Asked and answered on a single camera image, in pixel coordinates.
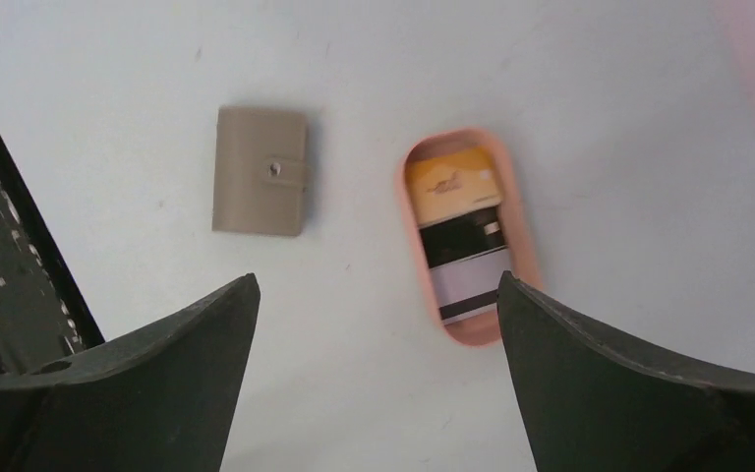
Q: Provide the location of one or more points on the black card in tray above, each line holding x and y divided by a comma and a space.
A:
462, 237

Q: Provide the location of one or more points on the grey card holder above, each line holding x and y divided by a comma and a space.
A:
261, 171

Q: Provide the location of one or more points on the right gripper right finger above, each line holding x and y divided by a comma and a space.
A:
595, 398

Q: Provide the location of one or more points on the lilac striped card in tray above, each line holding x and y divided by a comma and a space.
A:
467, 288

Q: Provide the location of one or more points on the pink oval tray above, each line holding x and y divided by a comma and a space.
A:
483, 329

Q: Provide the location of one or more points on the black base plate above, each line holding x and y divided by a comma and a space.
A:
43, 314

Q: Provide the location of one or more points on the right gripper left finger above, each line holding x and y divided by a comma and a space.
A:
160, 398

